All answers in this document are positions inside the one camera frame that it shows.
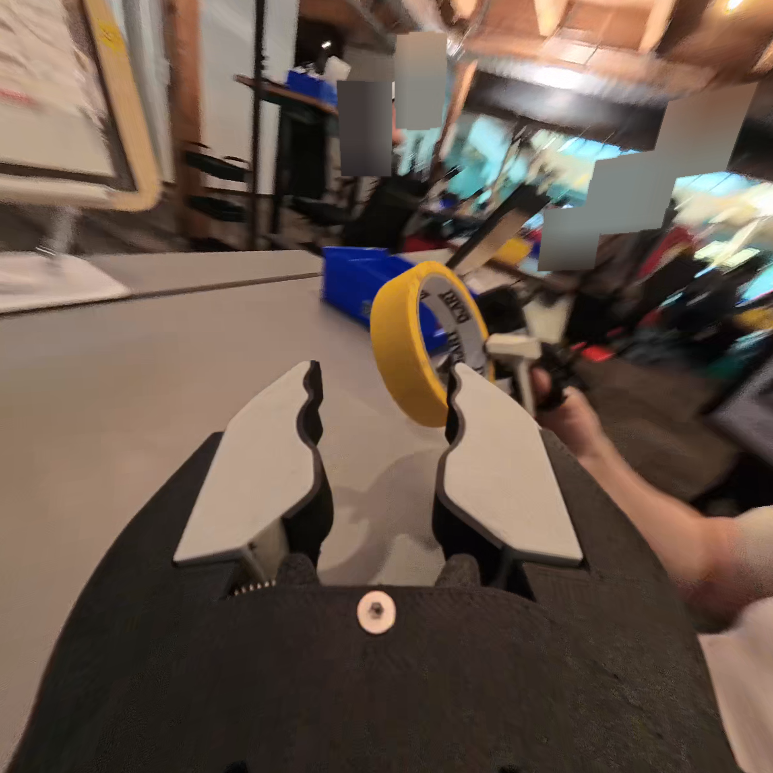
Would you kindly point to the black metal shelf rack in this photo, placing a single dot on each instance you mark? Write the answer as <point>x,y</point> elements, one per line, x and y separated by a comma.
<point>259,121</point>

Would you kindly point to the white tablet stand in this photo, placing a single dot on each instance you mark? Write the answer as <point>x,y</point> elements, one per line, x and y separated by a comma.
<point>54,278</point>

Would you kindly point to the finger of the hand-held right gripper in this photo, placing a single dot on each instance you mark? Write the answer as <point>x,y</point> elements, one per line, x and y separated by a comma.
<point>513,347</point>

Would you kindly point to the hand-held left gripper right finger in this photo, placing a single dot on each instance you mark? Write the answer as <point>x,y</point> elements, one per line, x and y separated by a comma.
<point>507,483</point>

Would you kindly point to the person's right hand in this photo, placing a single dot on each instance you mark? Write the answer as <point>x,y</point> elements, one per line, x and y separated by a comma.
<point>573,423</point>

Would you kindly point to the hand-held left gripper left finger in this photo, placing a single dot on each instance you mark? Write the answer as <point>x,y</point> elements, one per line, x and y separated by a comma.
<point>253,471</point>

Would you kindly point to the blue plastic bin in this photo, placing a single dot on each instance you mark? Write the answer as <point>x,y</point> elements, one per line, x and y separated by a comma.
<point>356,278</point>

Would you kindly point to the small blue storage crate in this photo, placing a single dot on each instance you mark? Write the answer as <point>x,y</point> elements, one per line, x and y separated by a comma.
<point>311,84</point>

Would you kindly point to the grey desk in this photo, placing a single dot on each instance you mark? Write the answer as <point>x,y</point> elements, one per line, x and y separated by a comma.
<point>151,374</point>

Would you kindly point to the yellow smiley sticker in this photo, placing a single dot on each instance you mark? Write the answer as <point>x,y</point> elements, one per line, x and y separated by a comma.
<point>110,35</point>

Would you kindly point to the person's right forearm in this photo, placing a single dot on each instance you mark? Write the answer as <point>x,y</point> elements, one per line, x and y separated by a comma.
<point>652,519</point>

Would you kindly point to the black office chair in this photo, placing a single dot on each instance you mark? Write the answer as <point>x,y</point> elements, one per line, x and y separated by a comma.
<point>386,205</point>

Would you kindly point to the yellow tape roll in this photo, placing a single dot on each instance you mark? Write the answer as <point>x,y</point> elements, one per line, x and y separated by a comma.
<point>392,344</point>

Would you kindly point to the printed instruction sheet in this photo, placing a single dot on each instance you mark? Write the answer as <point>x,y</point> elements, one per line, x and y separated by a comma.
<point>42,78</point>

